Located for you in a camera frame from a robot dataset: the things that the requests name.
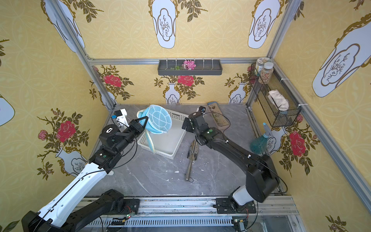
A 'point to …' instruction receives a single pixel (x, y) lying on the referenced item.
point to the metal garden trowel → (192, 155)
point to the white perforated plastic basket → (167, 144)
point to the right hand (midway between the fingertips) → (194, 120)
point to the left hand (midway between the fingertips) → (143, 116)
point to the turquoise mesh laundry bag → (160, 121)
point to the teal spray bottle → (259, 145)
